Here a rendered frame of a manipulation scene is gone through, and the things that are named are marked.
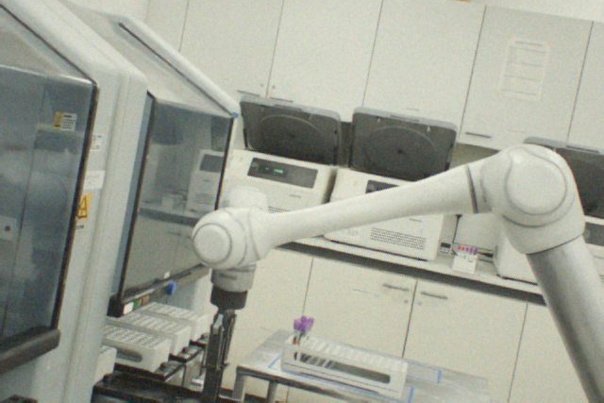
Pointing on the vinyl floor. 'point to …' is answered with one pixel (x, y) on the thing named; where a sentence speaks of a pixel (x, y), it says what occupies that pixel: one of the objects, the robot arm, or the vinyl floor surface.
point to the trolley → (420, 393)
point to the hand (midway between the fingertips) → (212, 382)
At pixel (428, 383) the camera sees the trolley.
